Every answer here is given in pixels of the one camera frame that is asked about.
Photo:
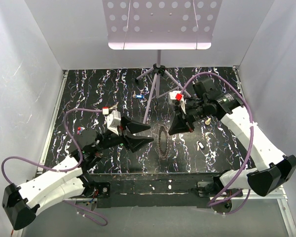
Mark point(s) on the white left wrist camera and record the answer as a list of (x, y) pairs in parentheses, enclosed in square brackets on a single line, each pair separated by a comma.
[(113, 118)]

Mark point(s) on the white perforated music stand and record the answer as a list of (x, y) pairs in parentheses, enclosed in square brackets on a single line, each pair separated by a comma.
[(161, 25)]

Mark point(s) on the small beige peg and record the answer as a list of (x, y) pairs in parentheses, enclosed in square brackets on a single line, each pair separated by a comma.
[(208, 121)]

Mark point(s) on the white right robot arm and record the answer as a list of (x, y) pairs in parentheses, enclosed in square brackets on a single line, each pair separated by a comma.
[(272, 167)]

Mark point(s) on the key with blue tag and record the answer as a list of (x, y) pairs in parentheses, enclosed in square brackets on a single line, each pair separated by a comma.
[(137, 96)]

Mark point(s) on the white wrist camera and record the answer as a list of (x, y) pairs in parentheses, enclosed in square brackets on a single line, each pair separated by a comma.
[(113, 118), (176, 98)]

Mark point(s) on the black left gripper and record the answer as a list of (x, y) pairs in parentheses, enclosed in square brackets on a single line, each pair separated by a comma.
[(133, 143)]

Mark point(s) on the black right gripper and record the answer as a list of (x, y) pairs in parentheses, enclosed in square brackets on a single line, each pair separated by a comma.
[(179, 125)]

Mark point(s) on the key with yellow tag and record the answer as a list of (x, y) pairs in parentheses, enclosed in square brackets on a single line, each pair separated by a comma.
[(114, 107)]

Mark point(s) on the key with black tag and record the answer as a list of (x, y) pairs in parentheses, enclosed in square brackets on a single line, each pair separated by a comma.
[(200, 146)]

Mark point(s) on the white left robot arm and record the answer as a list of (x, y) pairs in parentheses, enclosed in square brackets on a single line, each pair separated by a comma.
[(23, 203)]

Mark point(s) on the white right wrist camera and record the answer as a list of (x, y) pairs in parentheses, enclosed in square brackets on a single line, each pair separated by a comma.
[(176, 98)]

